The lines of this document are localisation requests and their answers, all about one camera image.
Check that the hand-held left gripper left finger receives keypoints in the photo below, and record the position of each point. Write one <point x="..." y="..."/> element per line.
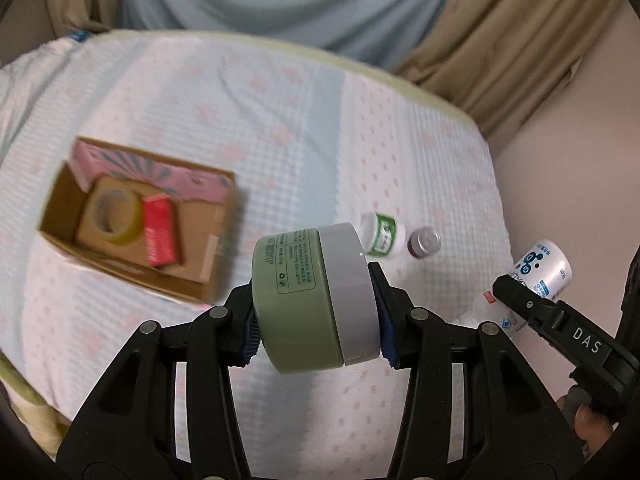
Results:
<point x="250" y="342"/>

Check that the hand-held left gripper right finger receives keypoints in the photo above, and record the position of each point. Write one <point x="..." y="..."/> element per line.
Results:
<point x="386" y="332"/>

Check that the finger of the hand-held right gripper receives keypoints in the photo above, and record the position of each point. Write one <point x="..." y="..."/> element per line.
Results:
<point x="560" y="325"/>

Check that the white tube with blue print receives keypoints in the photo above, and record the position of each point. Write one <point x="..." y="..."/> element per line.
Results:
<point x="547" y="267"/>

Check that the green jar with grey lid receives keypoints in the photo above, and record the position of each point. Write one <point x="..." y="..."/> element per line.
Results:
<point x="300" y="300"/>

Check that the cardboard box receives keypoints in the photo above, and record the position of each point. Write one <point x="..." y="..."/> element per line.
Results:
<point x="197" y="225"/>

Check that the person's right hand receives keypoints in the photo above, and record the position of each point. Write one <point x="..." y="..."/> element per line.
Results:
<point x="595" y="427"/>

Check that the white bottle with green label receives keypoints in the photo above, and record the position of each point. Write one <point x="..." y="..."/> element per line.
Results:
<point x="384" y="235"/>

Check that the small dark bottle silver cap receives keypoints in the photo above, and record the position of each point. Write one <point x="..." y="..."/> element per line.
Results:
<point x="424" y="241"/>

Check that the small red box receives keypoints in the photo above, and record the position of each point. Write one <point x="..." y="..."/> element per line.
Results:
<point x="161" y="232"/>

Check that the brown packing tape roll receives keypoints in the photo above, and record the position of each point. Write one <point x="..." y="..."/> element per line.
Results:
<point x="127" y="225"/>

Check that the pink patterned box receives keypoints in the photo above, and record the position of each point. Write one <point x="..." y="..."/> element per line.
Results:
<point x="190" y="182"/>

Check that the white pink-patterned blanket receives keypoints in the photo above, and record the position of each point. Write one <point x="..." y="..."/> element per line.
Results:
<point x="280" y="125"/>

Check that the beige curtain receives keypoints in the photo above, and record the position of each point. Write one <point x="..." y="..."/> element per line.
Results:
<point x="520" y="45"/>

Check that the light blue curtain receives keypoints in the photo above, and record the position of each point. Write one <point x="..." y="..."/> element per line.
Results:
<point x="300" y="0"/>

